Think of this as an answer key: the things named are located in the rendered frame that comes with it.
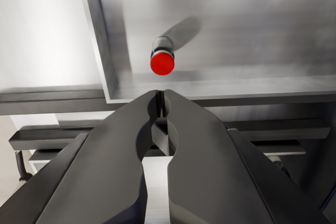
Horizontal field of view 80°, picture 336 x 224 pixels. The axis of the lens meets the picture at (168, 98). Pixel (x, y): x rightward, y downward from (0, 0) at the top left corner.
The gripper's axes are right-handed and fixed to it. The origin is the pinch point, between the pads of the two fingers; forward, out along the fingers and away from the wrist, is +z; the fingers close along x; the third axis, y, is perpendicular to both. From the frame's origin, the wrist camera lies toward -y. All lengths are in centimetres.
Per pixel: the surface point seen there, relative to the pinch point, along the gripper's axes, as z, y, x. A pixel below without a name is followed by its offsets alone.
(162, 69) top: 5.8, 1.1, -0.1
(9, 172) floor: 97, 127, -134
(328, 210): 9.7, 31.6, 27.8
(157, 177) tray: 10.3, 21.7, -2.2
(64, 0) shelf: 10.5, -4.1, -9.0
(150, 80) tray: 10.3, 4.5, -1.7
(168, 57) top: 5.8, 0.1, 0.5
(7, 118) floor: 97, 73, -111
